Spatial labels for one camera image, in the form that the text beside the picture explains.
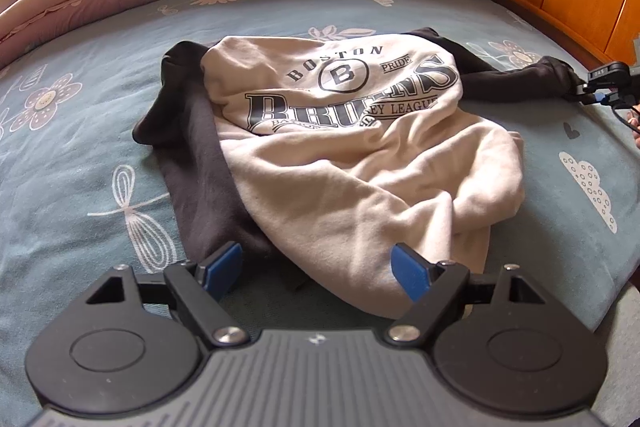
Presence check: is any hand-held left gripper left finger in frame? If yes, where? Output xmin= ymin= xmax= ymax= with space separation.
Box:
xmin=86 ymin=241 xmax=250 ymax=350

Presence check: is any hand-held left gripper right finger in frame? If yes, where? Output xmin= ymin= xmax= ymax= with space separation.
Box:
xmin=389 ymin=243 xmax=547 ymax=351

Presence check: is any cream and black sweatshirt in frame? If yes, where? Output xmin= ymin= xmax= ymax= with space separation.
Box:
xmin=132 ymin=27 xmax=583 ymax=320

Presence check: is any blue floral bed sheet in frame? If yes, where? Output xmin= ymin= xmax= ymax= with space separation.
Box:
xmin=0 ymin=0 xmax=640 ymax=427

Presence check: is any thick black gripper cable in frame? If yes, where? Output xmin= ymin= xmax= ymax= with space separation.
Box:
xmin=611 ymin=103 xmax=640 ymax=134

